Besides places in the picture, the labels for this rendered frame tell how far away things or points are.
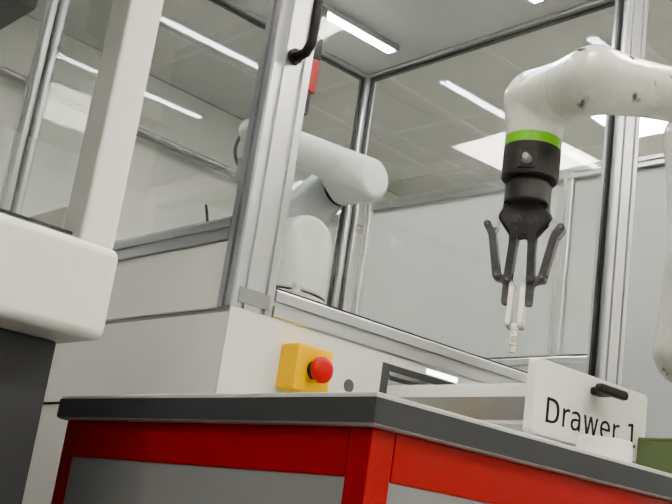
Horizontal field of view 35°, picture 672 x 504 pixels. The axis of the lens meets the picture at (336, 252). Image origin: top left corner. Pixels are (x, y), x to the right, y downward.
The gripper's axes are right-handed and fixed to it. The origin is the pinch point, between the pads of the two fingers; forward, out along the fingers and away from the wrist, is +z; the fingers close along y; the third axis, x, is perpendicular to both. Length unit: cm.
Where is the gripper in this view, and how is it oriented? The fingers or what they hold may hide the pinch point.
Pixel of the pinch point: (516, 306)
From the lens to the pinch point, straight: 169.4
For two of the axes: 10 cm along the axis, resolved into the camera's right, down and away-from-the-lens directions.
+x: 2.9, 2.9, 9.1
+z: -1.4, 9.5, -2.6
